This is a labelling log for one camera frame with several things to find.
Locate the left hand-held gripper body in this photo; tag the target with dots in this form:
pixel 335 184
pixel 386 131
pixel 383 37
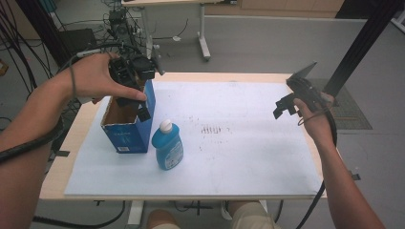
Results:
pixel 140 68

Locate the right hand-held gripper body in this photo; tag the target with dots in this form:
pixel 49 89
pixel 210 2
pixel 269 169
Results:
pixel 304 89

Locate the blue cardboard box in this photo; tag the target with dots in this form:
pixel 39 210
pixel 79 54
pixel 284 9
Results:
pixel 130 135

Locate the blue bottle with white cap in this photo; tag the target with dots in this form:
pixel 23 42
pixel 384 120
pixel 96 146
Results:
pixel 168 149

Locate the person's right hand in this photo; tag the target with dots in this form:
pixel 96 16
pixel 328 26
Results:
pixel 316 125

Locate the person's left hand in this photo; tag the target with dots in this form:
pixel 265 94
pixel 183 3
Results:
pixel 92 78

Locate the grey floor mat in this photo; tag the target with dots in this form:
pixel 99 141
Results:
pixel 353 111

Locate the white paper sheet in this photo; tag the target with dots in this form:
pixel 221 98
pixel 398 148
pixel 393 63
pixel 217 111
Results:
pixel 229 152

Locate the black computer case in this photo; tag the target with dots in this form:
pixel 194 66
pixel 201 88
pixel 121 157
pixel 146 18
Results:
pixel 78 39

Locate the white desk with metal legs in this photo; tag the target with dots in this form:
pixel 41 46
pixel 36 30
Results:
pixel 203 38

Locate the black tape strip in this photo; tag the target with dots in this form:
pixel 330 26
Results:
pixel 355 176
pixel 63 153

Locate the wooden cabinet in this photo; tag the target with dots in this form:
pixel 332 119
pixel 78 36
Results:
pixel 286 8

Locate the white table leg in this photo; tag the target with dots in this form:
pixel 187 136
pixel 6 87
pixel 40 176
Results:
pixel 136 214

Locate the person's right leg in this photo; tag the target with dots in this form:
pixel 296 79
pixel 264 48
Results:
pixel 251 216

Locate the person's left knee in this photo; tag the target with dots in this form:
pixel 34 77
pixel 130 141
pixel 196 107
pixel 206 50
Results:
pixel 162 219

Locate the black metal post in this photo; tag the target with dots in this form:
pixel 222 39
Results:
pixel 44 28
pixel 356 47

